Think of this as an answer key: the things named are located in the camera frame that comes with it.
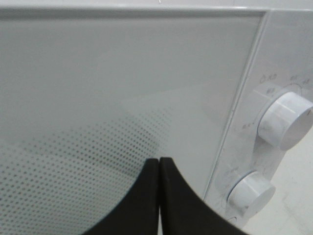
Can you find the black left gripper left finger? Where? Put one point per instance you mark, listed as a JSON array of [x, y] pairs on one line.
[[138, 212]]

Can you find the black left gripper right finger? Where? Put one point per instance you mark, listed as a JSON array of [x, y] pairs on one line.
[[182, 211]]

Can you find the white microwave knob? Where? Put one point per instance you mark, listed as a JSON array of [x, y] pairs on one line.
[[250, 194], [287, 120]]

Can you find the white microwave door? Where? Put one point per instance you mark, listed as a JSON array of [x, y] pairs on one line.
[[87, 95]]

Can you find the white microwave oven body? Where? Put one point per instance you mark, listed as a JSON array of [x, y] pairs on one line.
[[281, 62]]

